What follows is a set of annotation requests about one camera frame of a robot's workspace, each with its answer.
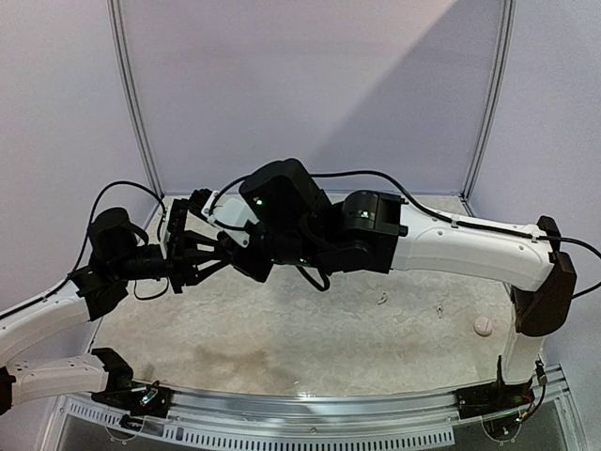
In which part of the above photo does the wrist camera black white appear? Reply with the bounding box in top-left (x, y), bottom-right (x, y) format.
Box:
top-left (189, 189), bottom-right (258, 248)
top-left (160, 198), bottom-right (189, 257)

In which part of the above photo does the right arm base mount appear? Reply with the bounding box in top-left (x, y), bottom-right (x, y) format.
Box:
top-left (454, 379), bottom-right (533, 420)

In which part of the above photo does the aluminium corner post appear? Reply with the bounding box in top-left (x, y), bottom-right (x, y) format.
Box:
top-left (107, 0), bottom-right (164, 196)
top-left (459, 0), bottom-right (516, 204)

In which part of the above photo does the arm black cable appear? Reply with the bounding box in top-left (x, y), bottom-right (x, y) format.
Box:
top-left (68, 180), bottom-right (166, 278)
top-left (210, 169), bottom-right (601, 300)

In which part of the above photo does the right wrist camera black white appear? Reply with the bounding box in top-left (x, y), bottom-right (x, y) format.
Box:
top-left (189, 189), bottom-right (258, 248)

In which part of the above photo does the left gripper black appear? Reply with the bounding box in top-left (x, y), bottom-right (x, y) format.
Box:
top-left (111, 229), bottom-right (227, 293)

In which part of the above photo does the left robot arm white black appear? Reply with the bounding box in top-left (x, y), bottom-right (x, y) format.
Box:
top-left (1, 207), bottom-right (229, 417)

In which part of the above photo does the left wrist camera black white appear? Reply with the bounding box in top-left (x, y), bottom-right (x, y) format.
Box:
top-left (160, 198), bottom-right (189, 257)

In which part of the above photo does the pink round charging case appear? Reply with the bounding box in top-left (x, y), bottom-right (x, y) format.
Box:
top-left (473, 316), bottom-right (493, 337)

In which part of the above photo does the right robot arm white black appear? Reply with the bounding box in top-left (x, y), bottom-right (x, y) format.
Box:
top-left (212, 159), bottom-right (577, 410)

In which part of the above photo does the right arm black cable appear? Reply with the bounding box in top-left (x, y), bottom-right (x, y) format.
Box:
top-left (210, 169), bottom-right (601, 300)

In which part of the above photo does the aluminium front rail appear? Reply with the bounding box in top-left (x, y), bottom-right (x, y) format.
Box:
top-left (42, 365), bottom-right (586, 450)

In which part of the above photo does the left aluminium corner post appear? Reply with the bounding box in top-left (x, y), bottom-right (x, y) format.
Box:
top-left (107, 0), bottom-right (164, 196)

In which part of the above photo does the right aluminium corner post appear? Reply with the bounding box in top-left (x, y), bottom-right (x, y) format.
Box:
top-left (459, 0), bottom-right (516, 204)

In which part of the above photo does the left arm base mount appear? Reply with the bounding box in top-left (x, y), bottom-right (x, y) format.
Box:
top-left (91, 373), bottom-right (174, 419)

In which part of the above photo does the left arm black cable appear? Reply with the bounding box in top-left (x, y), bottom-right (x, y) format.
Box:
top-left (68, 180), bottom-right (166, 278)

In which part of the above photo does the black oval charging case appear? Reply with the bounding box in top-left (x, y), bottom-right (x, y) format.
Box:
top-left (215, 232), bottom-right (240, 265)

